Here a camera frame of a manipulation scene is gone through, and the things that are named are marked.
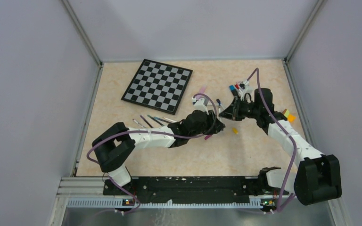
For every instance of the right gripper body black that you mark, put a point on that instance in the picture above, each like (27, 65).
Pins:
(248, 110)

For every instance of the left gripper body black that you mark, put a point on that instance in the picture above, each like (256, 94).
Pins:
(207, 125)

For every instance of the blue gel pen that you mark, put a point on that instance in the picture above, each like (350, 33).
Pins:
(163, 120)

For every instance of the green gel pen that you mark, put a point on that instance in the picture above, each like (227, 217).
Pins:
(155, 120)

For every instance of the purple gel pen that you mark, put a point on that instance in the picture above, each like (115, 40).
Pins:
(145, 120)

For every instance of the thin marker yellow cap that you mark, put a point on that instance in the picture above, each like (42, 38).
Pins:
(170, 120)

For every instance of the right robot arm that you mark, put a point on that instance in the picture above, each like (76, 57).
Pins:
(311, 175)

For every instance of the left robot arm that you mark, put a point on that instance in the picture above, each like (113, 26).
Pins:
(114, 146)

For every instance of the black highlighter blue cap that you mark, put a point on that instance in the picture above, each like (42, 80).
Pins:
(234, 91)

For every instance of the lilac highlighter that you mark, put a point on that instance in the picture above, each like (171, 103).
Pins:
(202, 89)

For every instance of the yellow orange block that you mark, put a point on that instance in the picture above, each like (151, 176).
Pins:
(290, 117)

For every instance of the black grey chessboard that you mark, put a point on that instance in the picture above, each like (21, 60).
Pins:
(158, 86)

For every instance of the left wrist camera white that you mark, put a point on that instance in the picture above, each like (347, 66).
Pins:
(200, 104)

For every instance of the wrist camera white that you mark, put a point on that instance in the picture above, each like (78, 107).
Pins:
(244, 88)
(200, 104)

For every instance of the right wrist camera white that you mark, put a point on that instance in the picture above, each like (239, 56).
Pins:
(244, 88)

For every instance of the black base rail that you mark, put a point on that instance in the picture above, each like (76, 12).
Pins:
(193, 190)

